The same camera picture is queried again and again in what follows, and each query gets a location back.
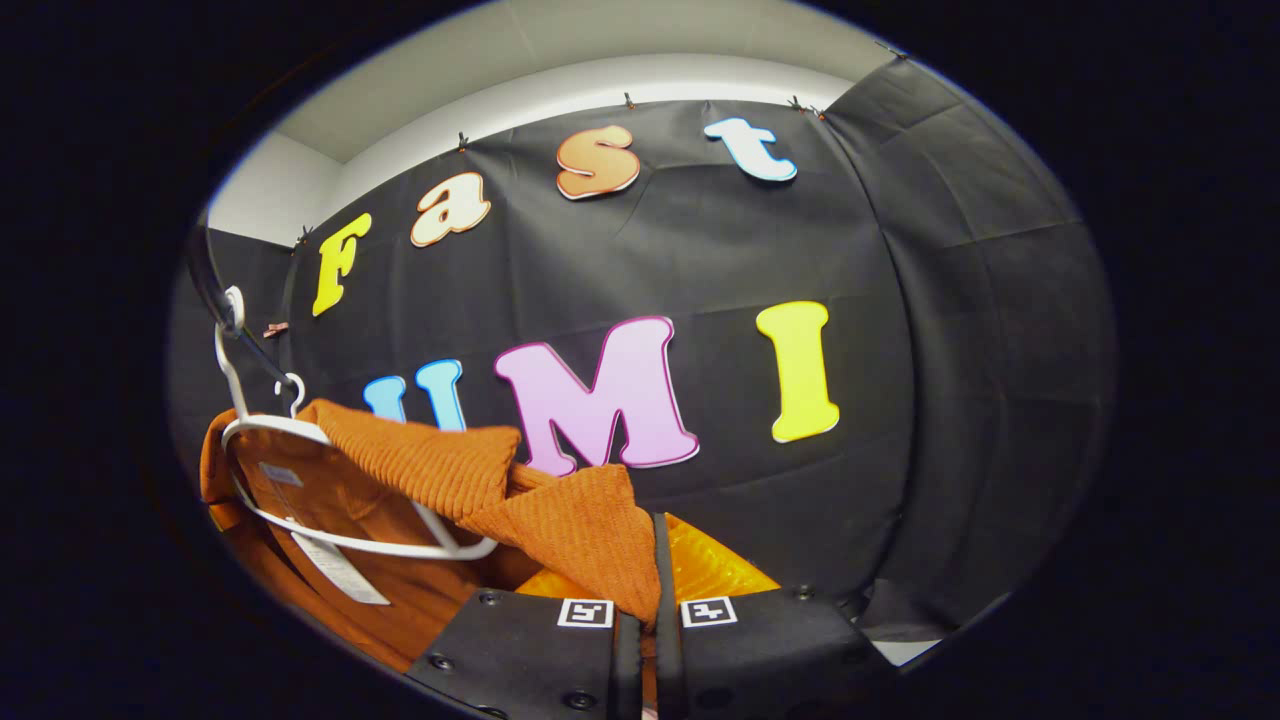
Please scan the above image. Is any black backdrop cloth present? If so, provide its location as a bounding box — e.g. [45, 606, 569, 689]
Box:
[165, 55, 1116, 641]

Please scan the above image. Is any black clothes rack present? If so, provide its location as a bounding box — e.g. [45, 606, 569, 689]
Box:
[185, 225, 296, 391]

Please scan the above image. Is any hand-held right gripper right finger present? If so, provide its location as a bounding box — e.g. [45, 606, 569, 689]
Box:
[652, 512, 899, 720]

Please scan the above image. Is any orange corduroy jacket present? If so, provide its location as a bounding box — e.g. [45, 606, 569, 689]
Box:
[198, 398, 663, 673]

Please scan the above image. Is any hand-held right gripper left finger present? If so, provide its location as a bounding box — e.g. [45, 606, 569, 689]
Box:
[405, 565, 643, 720]

